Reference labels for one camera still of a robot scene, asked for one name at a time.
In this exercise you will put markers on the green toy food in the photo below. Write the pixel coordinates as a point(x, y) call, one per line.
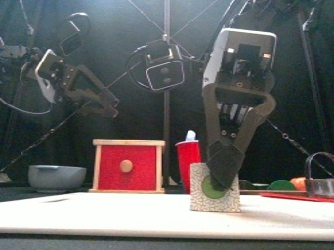
point(280, 185)

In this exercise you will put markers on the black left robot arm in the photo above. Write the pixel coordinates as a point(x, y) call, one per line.
point(12, 53)

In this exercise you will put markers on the white cutting board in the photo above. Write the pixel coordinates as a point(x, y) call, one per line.
point(129, 215)

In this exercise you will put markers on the toy sushi slice green centre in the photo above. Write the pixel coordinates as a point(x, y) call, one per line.
point(199, 198)

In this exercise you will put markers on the clear tray with red items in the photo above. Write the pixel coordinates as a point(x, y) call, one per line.
point(278, 192)

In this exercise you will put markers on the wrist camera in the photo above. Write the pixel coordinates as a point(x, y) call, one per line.
point(164, 73)
point(74, 35)

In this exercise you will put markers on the red plastic cup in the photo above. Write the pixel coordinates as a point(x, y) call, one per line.
point(187, 162)

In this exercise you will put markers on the black marker pen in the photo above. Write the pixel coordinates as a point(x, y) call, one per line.
point(56, 200)

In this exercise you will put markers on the grey-blue bowl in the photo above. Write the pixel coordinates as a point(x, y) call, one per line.
point(56, 179)

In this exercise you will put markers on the orange toy food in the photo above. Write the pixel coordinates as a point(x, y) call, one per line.
point(299, 184)

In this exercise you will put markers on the wooden box red front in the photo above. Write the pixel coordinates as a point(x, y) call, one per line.
point(125, 156)

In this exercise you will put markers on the metal frame pole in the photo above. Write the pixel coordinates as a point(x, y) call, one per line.
point(167, 130)

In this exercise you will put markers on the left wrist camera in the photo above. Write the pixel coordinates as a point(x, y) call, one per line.
point(74, 35)

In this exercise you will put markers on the blue utensil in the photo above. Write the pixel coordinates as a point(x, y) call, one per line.
point(189, 135)

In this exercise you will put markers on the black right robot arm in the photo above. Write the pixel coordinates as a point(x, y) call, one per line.
point(268, 13)

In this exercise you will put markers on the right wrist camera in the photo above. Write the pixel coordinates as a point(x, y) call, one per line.
point(164, 73)

